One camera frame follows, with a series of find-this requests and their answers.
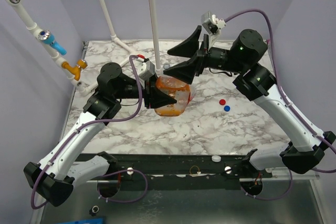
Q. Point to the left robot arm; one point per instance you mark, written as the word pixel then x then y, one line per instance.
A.
pixel 55 176

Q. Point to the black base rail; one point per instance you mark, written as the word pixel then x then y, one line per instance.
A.
pixel 180 172

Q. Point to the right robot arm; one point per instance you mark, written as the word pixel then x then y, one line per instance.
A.
pixel 307 142

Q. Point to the blue bottle cap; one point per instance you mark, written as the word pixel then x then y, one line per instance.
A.
pixel 227 108

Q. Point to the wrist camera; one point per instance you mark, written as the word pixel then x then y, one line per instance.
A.
pixel 213 25
pixel 146 70

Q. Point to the crushed bottle orange label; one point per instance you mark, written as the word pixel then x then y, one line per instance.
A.
pixel 182 92

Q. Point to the clear bottle blue label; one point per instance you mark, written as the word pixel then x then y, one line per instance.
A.
pixel 166 65

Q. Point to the white cap on table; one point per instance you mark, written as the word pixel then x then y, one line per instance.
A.
pixel 216 158

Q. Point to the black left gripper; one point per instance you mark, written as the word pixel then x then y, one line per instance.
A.
pixel 153 97

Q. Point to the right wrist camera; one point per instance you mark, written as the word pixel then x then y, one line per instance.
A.
pixel 213 25

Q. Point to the white PVC pipe frame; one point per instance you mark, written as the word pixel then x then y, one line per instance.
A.
pixel 57 52

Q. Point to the yellow plastic faucet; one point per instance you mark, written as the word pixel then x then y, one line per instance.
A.
pixel 76 70

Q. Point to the blue object at edge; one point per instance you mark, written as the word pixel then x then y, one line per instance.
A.
pixel 86 221

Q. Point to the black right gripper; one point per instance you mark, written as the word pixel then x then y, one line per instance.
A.
pixel 204 51

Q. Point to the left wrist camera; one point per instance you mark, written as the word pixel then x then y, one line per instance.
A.
pixel 146 70

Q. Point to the red bottle cap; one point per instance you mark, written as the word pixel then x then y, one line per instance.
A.
pixel 222 101

